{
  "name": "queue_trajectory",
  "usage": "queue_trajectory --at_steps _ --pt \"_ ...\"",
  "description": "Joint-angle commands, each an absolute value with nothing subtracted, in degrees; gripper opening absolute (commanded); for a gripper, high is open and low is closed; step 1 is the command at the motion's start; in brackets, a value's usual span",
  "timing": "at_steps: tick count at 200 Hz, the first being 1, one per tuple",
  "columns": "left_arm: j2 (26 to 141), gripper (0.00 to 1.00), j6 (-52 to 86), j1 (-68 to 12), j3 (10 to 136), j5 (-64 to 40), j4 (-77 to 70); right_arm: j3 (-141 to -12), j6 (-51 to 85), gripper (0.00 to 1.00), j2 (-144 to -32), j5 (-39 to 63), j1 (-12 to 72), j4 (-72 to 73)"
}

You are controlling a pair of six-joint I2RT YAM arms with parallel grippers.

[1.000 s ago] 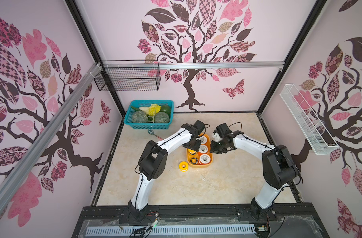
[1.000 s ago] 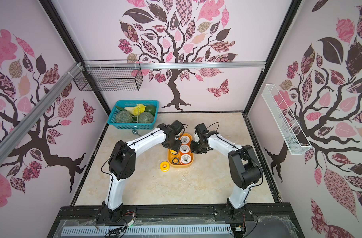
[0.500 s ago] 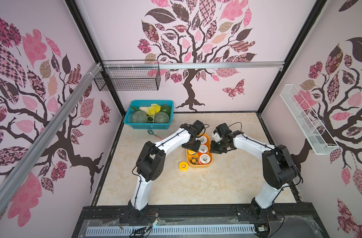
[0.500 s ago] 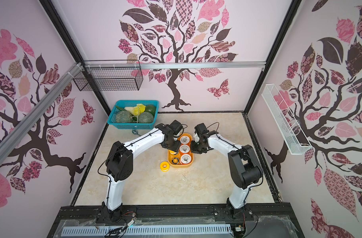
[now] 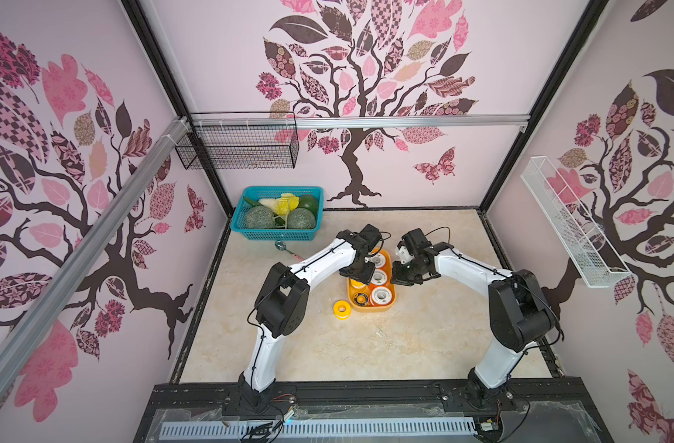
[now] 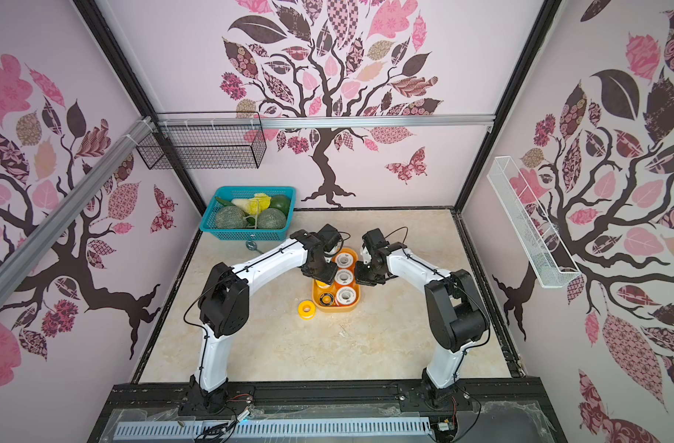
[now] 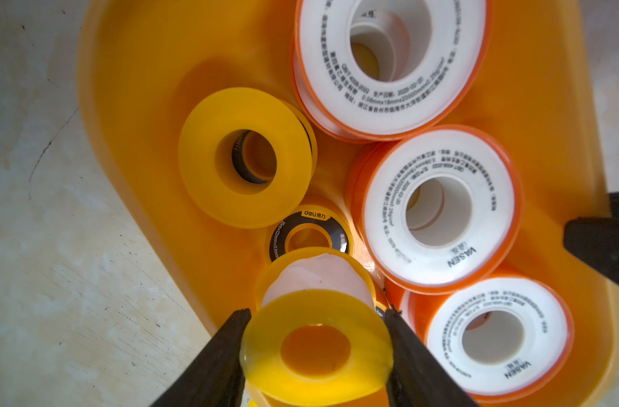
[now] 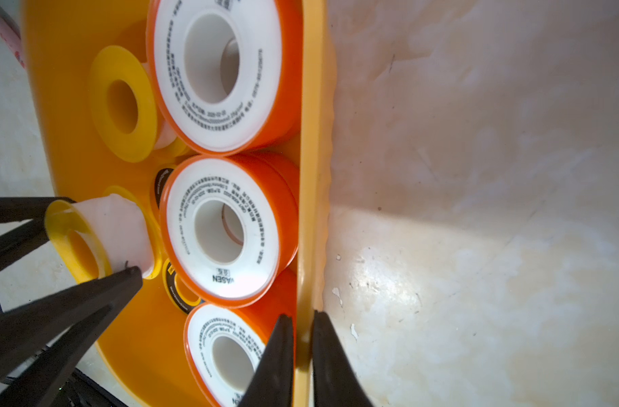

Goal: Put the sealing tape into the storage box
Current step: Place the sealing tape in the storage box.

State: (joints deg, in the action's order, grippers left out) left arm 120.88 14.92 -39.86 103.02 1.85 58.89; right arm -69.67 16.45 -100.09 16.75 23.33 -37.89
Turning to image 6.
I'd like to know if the white slotted cable duct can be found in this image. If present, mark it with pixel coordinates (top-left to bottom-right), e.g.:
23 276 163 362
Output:
110 417 433 442

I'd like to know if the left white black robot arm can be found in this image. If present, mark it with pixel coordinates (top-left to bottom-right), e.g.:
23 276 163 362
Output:
187 224 343 415

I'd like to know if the aluminium rail on wall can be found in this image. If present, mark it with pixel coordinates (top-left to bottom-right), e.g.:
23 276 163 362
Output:
157 114 496 129
0 116 154 307

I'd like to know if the teal plastic basket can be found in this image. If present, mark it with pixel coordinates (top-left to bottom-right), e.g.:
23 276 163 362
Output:
199 186 296 241

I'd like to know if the yellow black tape roll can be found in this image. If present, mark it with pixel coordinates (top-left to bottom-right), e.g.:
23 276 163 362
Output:
318 293 335 306

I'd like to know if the yellow white vegetable toy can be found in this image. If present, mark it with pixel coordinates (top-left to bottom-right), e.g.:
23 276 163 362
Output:
231 193 271 216

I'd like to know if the white wire wall shelf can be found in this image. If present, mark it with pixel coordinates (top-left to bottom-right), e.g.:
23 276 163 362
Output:
487 156 582 289

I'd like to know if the green pumpkin right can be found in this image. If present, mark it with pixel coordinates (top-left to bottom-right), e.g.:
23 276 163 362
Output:
257 208 287 230

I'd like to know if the aluminium rail on left wall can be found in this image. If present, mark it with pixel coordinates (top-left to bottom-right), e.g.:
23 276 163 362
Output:
0 116 154 307

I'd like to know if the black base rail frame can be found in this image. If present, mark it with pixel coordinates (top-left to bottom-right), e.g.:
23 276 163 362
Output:
89 377 568 442

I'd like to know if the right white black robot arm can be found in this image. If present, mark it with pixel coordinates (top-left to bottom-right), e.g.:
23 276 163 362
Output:
355 229 490 402

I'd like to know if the green pumpkin left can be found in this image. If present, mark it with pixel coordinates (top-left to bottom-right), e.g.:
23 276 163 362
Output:
213 206 247 230

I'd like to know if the aluminium rail on back wall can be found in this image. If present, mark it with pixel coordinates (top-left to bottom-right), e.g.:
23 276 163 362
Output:
157 114 496 129

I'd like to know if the yellow plastic storage box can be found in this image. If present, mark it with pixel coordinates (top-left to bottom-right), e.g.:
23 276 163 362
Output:
312 247 361 313

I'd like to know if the green round fruit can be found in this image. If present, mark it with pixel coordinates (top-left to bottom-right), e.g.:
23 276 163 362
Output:
270 194 292 216

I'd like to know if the orange white sealing tape roll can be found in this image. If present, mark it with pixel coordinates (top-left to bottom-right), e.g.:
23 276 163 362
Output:
334 269 355 286
335 286 358 306
334 252 356 269

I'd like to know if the small spoon with red handle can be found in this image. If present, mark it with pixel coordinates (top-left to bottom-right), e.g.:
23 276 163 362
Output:
246 241 262 254

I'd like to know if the black wire wall basket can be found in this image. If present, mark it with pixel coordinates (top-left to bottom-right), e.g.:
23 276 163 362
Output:
137 111 267 170

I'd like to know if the green pumpkin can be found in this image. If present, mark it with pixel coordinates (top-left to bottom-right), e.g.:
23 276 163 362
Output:
213 206 247 230
257 208 287 230

